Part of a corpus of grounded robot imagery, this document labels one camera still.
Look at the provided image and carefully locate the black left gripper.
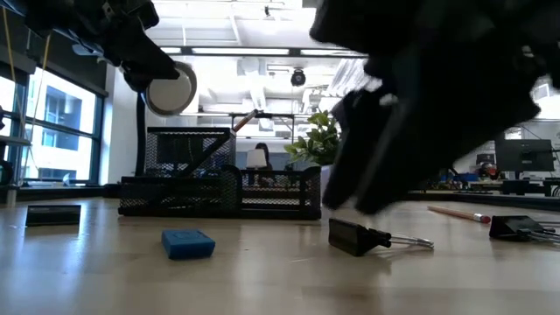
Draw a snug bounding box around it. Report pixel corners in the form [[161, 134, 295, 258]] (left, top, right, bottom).
[[72, 0, 181, 93]]

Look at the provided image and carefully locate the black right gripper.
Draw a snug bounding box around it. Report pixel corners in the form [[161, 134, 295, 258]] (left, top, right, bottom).
[[321, 43, 555, 216]]

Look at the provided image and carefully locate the black binder clip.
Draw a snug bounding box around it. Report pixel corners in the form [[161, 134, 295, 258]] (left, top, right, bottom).
[[488, 213, 560, 244], [327, 217, 436, 258], [24, 203, 83, 228]]

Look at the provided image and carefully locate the wooden pencil with eraser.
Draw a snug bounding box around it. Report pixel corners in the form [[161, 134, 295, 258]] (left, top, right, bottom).
[[181, 108, 259, 175], [427, 204, 492, 225]]

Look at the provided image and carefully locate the black mesh desk organizer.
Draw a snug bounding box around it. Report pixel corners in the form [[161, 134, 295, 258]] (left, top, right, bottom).
[[117, 126, 323, 221]]

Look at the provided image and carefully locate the blue eraser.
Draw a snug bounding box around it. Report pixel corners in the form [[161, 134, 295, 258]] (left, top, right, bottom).
[[161, 227, 216, 261]]

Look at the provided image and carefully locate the black desk lamp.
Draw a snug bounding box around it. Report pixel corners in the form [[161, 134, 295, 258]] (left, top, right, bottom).
[[133, 60, 198, 177]]

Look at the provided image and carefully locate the green plant in white pot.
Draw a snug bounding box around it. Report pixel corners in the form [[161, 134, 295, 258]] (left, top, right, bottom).
[[283, 109, 343, 193]]

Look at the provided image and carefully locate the long ceiling light bar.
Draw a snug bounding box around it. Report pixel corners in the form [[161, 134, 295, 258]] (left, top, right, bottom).
[[159, 45, 368, 58]]

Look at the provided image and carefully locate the dark framed window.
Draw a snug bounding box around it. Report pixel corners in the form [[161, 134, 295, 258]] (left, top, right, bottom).
[[0, 65, 106, 185]]

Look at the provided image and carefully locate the dark computer monitor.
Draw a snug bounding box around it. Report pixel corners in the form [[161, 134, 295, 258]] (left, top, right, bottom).
[[493, 138, 556, 173]]

